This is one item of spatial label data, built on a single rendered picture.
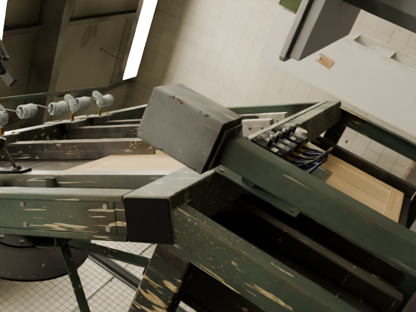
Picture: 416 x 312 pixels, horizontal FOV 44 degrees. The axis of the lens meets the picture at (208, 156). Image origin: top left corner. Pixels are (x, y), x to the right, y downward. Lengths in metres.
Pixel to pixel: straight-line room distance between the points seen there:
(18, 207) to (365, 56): 4.47
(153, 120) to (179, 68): 6.78
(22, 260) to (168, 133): 1.71
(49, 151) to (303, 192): 1.35
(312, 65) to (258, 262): 4.59
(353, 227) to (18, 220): 0.81
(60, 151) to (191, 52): 5.72
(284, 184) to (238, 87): 6.46
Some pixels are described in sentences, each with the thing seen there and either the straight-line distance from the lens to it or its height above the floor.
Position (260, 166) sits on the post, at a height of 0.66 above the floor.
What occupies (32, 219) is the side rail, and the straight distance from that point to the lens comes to 1.33.
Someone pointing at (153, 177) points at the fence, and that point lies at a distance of 1.39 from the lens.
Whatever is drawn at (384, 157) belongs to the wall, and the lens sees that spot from 7.13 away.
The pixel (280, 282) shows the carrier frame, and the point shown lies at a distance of 1.06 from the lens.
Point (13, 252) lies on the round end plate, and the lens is 2.69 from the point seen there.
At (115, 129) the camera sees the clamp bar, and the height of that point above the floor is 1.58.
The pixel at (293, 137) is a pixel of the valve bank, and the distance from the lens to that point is 1.50.
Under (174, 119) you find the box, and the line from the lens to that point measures 1.04.
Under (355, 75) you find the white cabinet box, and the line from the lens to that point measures 5.46.
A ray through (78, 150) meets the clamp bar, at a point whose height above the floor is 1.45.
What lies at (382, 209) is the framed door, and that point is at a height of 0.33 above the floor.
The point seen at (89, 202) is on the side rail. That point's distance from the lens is 1.21.
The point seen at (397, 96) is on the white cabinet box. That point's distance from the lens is 5.44.
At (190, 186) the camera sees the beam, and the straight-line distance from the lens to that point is 1.18.
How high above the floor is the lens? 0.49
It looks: 16 degrees up
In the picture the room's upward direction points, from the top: 60 degrees counter-clockwise
